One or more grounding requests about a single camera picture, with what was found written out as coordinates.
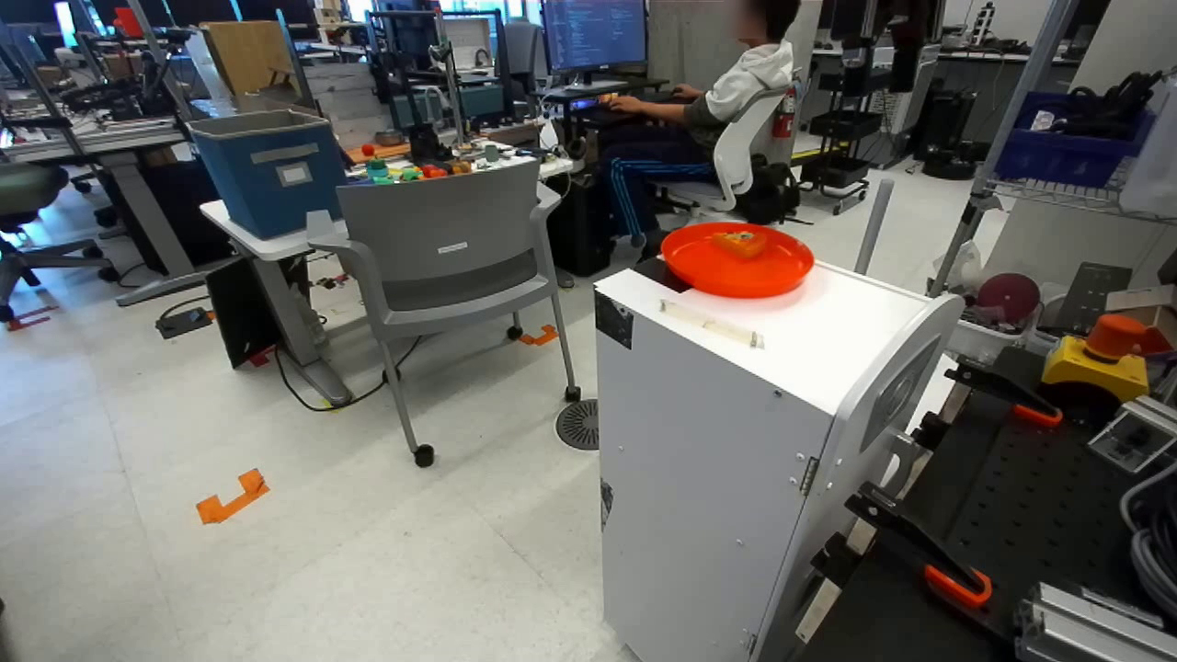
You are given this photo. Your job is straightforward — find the toy pizza slice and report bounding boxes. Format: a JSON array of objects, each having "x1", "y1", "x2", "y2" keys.
[{"x1": 714, "y1": 227, "x2": 769, "y2": 260}]

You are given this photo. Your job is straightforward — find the orange plastic plate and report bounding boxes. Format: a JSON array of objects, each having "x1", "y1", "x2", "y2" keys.
[{"x1": 658, "y1": 222, "x2": 817, "y2": 298}]

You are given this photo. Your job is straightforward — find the masking tape strip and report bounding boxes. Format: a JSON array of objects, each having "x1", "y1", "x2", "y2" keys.
[{"x1": 654, "y1": 298, "x2": 764, "y2": 350}]

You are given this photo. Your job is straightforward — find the grey plastic chair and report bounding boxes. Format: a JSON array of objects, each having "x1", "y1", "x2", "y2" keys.
[{"x1": 313, "y1": 157, "x2": 580, "y2": 468}]

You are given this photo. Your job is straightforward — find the white cabinet box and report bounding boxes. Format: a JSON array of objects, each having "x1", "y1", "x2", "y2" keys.
[{"x1": 595, "y1": 265, "x2": 963, "y2": 662}]

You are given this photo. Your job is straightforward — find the seated person white hoodie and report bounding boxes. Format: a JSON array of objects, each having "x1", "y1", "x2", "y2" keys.
[{"x1": 601, "y1": 0, "x2": 802, "y2": 240}]

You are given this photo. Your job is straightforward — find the grey metal pole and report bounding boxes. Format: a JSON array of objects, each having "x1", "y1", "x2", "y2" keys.
[{"x1": 852, "y1": 178, "x2": 893, "y2": 274}]

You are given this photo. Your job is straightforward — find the computer monitor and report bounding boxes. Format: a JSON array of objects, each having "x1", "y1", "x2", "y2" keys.
[{"x1": 542, "y1": 0, "x2": 648, "y2": 73}]

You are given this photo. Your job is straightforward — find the white desk table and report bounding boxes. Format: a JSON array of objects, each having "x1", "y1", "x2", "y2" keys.
[{"x1": 195, "y1": 152, "x2": 580, "y2": 409}]

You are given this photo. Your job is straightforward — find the blue storage bin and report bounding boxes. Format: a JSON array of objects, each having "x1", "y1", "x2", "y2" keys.
[{"x1": 190, "y1": 109, "x2": 347, "y2": 240}]

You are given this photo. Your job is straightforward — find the black orange clamp right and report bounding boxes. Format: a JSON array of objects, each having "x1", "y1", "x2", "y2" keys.
[{"x1": 948, "y1": 357, "x2": 1062, "y2": 431}]

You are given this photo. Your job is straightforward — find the black orange clamp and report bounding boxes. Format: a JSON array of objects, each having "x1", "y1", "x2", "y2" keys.
[
  {"x1": 948, "y1": 357, "x2": 1062, "y2": 431},
  {"x1": 846, "y1": 483, "x2": 995, "y2": 614}
]

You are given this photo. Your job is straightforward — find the black orange clamp left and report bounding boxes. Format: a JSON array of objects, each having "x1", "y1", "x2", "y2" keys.
[{"x1": 846, "y1": 483, "x2": 995, "y2": 614}]

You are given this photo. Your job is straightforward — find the black perforated breadboard table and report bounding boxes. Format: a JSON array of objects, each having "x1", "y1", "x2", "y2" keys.
[{"x1": 790, "y1": 350, "x2": 1175, "y2": 662}]

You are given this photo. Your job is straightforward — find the yellow red emergency stop button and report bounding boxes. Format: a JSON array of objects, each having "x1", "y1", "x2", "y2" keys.
[{"x1": 1043, "y1": 312, "x2": 1169, "y2": 399}]

